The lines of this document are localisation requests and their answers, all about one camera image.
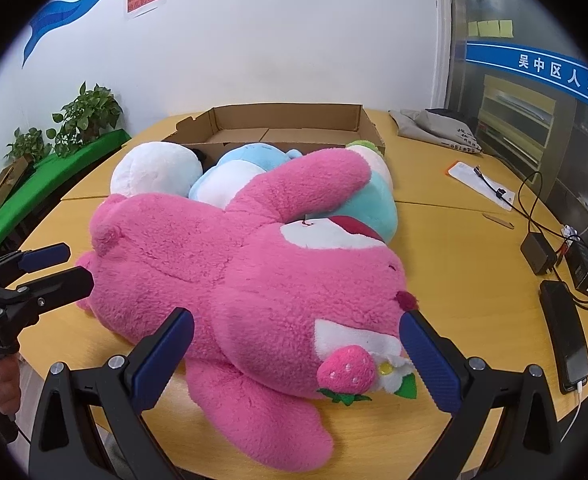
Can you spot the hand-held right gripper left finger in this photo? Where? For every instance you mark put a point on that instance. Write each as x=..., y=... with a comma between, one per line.
x=161, y=360

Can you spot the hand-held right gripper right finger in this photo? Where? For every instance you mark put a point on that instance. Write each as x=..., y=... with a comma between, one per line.
x=431, y=365

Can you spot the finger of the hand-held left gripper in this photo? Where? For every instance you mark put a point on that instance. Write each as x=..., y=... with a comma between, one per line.
x=63, y=285
x=43, y=255

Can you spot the pink plush bear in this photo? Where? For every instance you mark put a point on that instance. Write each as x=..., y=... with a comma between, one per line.
x=249, y=285

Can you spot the white plush toy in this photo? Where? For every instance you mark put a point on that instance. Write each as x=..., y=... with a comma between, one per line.
x=148, y=170

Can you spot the pink and teal plush toy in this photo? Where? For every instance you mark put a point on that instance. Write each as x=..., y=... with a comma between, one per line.
x=381, y=205

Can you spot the blue plush toy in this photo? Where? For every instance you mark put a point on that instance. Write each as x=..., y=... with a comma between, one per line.
x=233, y=180

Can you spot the cardboard box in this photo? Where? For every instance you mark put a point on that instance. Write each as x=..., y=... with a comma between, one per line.
x=274, y=120

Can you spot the person's left hand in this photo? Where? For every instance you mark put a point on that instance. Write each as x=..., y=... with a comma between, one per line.
x=6, y=385

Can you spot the green cloth covered table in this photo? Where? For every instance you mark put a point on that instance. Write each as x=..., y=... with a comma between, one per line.
x=48, y=175

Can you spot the brown box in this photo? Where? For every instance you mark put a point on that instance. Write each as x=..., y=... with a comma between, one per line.
x=3, y=185

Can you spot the small potted green plant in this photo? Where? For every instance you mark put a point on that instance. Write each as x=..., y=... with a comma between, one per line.
x=28, y=147

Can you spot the black smartphone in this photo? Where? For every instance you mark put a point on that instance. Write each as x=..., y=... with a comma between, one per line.
x=564, y=335

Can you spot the large potted green plant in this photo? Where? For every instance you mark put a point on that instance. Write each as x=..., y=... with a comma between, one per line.
x=86, y=115

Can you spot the black power adapter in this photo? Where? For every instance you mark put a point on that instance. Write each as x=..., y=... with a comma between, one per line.
x=536, y=254

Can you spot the small wooden stick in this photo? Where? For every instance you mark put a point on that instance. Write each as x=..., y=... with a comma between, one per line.
x=496, y=221

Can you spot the black labelled box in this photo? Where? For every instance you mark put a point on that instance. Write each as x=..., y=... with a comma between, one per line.
x=586, y=270

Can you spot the grey cloth bag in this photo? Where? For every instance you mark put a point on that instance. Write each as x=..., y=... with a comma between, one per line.
x=434, y=127

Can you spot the shelf behind glass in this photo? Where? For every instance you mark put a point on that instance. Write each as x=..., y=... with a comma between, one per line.
x=514, y=115

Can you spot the blue banner on glass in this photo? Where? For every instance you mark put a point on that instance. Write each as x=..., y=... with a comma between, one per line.
x=524, y=62

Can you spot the yellow sticky note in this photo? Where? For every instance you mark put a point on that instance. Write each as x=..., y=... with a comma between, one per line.
x=473, y=28
x=494, y=28
x=484, y=28
x=506, y=28

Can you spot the blue wave wall decal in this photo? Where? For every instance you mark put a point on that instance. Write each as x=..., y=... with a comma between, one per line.
x=68, y=10

